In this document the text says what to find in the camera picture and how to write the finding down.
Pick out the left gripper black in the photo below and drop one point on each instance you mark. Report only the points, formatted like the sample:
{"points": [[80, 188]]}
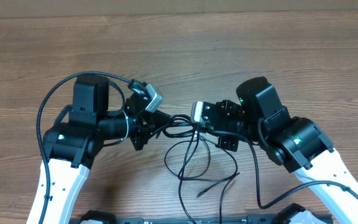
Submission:
{"points": [[146, 123]]}

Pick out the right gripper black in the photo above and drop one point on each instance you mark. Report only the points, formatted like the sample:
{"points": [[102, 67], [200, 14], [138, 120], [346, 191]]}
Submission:
{"points": [[230, 107]]}

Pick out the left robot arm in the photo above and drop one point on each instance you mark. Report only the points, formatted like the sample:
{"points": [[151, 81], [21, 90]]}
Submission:
{"points": [[106, 109]]}

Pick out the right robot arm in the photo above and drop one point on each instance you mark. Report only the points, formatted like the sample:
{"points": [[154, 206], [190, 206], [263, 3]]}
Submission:
{"points": [[298, 144]]}

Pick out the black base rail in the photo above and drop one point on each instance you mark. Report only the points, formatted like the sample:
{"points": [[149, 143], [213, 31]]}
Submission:
{"points": [[294, 213]]}

